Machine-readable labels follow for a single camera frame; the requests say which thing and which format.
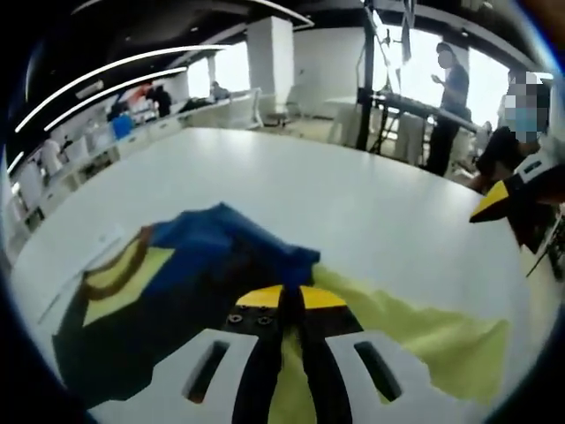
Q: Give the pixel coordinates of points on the white square pillar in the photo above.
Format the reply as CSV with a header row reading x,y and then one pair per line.
x,y
270,70

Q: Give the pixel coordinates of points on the black metal stand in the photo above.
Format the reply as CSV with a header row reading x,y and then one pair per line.
x,y
365,88

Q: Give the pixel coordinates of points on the blue box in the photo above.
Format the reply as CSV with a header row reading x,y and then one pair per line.
x,y
122,128

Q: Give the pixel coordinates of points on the long white cabinet counter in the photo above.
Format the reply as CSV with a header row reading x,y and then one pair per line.
x,y
145,132

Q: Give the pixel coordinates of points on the yellow blue black garment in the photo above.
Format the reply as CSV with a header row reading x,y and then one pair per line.
x,y
203,274

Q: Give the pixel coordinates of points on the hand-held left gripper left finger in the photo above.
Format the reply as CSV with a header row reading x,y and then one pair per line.
x,y
253,318

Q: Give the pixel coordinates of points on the thin white template strip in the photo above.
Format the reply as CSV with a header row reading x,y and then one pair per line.
x,y
112,234

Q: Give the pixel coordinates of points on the long white ceiling light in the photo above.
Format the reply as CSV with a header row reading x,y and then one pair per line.
x,y
110,70
110,90

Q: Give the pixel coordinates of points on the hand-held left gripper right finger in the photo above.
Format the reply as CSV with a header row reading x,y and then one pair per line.
x,y
326,318

